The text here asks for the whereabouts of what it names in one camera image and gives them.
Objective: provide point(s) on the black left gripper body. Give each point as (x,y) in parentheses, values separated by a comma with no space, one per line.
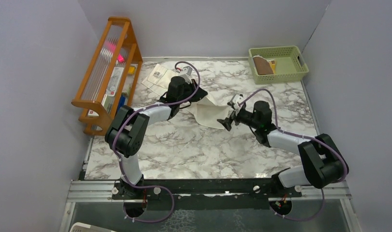
(189,90)

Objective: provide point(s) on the cream white towel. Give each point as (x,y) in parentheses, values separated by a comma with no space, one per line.
(206,111)

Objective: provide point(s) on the wooden rack with rods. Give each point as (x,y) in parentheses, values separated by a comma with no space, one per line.
(116,60)

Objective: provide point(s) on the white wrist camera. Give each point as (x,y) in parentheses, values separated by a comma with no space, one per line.
(185,73)
(236,101)

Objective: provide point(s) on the green perforated plastic basket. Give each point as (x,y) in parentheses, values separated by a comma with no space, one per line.
(290,65)

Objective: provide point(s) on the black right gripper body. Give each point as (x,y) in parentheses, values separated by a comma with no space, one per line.
(246,116)

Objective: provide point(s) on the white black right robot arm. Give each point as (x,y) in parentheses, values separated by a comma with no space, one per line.
(322,162)

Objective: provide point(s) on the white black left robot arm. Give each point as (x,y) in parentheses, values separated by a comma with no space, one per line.
(126,133)

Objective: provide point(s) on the blue item in rack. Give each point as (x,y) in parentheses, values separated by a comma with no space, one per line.
(122,101)

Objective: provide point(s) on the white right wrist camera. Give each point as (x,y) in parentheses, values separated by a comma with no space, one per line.
(236,101)

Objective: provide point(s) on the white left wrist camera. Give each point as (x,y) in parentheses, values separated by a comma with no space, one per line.
(185,73)

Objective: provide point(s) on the yellow brown bear towel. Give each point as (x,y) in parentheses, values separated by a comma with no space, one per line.
(264,66)

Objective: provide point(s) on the white tray corner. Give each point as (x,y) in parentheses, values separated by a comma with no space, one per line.
(82,227)

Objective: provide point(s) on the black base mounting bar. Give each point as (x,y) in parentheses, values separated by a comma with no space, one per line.
(202,194)

